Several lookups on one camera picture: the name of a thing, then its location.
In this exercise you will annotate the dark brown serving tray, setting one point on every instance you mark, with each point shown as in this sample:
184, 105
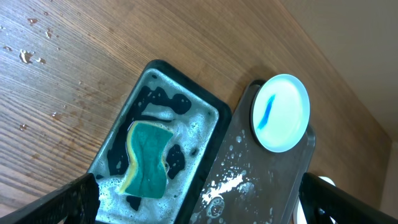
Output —
247, 183

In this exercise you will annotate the green yellow sponge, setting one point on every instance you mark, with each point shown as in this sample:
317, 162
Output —
146, 174

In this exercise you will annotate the black soapy water tub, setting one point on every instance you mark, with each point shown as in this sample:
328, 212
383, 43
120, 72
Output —
198, 121

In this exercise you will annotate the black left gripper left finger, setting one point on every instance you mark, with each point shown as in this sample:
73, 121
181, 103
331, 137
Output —
75, 202

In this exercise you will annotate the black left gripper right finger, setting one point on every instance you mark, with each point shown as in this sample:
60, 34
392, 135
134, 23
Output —
323, 202

